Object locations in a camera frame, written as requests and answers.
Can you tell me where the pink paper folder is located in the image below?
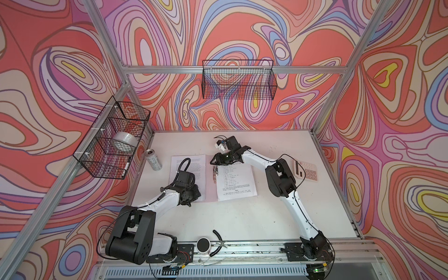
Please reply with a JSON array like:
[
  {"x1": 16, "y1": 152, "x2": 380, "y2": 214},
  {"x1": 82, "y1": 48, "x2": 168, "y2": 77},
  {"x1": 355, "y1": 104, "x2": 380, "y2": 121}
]
[{"x1": 167, "y1": 157, "x2": 219, "y2": 204}]

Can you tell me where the printed paper sheet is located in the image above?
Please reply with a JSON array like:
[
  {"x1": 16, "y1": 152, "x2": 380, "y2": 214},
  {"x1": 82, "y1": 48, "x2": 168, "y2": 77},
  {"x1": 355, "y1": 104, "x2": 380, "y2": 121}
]
[
  {"x1": 216, "y1": 163, "x2": 257, "y2": 201},
  {"x1": 169, "y1": 154, "x2": 207, "y2": 202}
]

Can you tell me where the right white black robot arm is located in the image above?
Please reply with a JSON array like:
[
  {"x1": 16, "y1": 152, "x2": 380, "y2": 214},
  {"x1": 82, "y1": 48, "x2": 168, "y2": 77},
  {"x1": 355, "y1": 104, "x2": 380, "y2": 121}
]
[{"x1": 210, "y1": 135, "x2": 330, "y2": 260}]

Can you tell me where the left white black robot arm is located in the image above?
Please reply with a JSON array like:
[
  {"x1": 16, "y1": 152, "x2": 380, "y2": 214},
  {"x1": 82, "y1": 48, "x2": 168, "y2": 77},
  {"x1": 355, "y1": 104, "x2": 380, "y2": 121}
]
[{"x1": 105, "y1": 157, "x2": 201, "y2": 265}]

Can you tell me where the silver drink can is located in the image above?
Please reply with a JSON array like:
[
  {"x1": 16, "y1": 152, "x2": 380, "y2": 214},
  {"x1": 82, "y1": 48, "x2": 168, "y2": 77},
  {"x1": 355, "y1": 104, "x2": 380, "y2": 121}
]
[{"x1": 145, "y1": 149, "x2": 162, "y2": 171}]

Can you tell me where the round black white puck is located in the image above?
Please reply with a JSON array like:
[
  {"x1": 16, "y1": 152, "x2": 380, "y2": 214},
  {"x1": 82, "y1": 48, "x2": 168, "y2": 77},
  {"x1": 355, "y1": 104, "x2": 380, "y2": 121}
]
[{"x1": 196, "y1": 237, "x2": 211, "y2": 254}]

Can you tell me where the white marker pen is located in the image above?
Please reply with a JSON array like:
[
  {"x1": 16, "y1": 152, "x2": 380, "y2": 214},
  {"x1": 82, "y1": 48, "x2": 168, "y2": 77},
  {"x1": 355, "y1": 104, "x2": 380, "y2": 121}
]
[{"x1": 121, "y1": 159, "x2": 131, "y2": 178}]

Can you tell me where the pink white calculator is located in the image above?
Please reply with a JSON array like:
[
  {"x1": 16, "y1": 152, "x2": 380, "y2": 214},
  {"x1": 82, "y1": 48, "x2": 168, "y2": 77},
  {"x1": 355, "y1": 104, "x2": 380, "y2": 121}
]
[{"x1": 293, "y1": 160, "x2": 319, "y2": 183}]

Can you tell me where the white tape roll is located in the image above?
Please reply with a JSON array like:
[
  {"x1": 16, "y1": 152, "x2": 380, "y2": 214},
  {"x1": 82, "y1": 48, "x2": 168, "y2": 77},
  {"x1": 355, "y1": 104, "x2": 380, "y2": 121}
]
[{"x1": 112, "y1": 131, "x2": 138, "y2": 153}]

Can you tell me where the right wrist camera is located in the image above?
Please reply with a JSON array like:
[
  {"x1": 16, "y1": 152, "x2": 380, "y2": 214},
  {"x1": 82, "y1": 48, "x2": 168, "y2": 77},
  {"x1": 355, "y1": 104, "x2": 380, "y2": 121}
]
[{"x1": 215, "y1": 140, "x2": 229, "y2": 154}]

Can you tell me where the black curved cable piece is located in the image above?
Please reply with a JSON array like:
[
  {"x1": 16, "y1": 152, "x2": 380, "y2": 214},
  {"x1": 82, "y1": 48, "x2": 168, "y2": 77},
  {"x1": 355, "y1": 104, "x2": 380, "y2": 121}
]
[{"x1": 209, "y1": 229, "x2": 225, "y2": 257}]

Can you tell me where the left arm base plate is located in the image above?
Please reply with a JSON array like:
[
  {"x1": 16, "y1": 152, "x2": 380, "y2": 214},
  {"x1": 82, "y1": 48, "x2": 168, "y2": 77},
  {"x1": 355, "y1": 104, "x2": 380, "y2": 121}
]
[{"x1": 146, "y1": 243, "x2": 195, "y2": 266}]

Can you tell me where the back black wire basket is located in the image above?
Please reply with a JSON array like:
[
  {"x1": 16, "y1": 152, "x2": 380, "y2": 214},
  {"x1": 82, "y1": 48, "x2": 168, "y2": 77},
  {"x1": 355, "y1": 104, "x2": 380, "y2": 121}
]
[{"x1": 201, "y1": 58, "x2": 278, "y2": 100}]

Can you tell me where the side black wire basket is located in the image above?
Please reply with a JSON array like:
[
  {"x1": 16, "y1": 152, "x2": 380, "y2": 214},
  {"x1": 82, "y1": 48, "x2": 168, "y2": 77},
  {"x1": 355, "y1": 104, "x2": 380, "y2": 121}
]
[{"x1": 73, "y1": 97, "x2": 151, "y2": 180}]

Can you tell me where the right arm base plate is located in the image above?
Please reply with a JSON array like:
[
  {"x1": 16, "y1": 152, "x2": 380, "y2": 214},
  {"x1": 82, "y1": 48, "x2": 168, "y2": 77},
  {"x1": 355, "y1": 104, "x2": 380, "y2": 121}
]
[{"x1": 280, "y1": 243, "x2": 334, "y2": 263}]

